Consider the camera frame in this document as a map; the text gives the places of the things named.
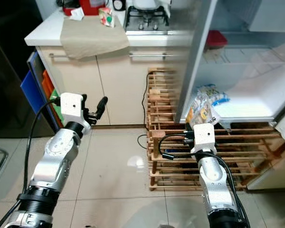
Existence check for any clear printed food bag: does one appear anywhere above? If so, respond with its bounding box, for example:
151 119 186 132
185 92 224 132

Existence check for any grey fridge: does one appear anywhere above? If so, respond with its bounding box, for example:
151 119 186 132
176 0 285 190

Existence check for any green cutting board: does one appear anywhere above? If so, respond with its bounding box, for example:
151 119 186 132
49 92 65 122

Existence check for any wooden wine rack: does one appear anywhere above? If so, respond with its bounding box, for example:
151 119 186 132
145 66 285 191

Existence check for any blue white food bag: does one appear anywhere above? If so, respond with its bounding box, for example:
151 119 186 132
197 84 229 106

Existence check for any beige cloth mat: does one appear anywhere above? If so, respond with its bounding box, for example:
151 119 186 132
59 17 130 60

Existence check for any black glossy cabinet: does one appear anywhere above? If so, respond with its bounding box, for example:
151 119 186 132
0 0 39 139

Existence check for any red white strawberry pouch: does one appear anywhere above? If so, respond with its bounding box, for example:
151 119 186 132
97 7 115 28

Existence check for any white paper card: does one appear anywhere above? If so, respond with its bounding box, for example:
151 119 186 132
68 8 86 22

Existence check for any black gas hob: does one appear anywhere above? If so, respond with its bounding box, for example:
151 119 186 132
123 6 172 33

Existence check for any bent metal tube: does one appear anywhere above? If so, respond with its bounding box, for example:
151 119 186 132
0 144 10 186

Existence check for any red kitchen appliance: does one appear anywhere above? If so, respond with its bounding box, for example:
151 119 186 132
61 0 105 16

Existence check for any red lidded container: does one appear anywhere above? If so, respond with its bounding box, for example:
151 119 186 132
206 29 229 51

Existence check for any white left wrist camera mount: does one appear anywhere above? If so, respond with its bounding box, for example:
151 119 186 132
60 92 91 134

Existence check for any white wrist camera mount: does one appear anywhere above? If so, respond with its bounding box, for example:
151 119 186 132
190 123 216 155
60 92 91 134

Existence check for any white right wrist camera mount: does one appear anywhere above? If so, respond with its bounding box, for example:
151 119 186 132
190 123 216 155

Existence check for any black power cord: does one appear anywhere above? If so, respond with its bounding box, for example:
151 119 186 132
140 71 151 144

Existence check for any white pot with handle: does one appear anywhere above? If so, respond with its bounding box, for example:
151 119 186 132
128 0 172 11

